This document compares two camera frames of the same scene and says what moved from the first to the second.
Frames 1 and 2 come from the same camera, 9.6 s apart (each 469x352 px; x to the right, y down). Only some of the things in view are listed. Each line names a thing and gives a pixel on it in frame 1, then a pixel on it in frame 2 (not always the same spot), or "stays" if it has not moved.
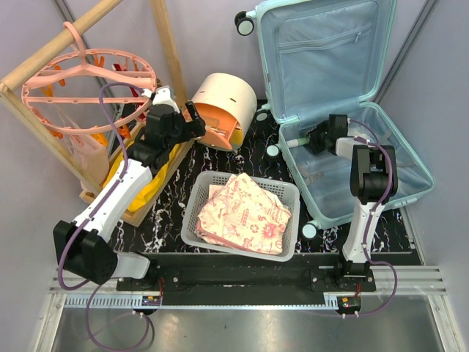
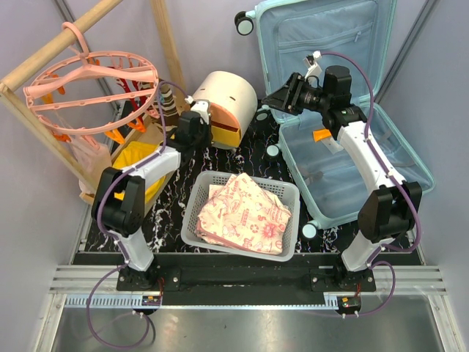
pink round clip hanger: x=83 y=92 stays
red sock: x=120 y=67 -> x=136 y=83
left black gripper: x=191 y=130 -> x=207 y=144
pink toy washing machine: x=227 y=105 stays
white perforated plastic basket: x=248 y=215 stays
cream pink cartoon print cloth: x=243 y=213 stays
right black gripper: x=313 y=133 -> x=287 y=97
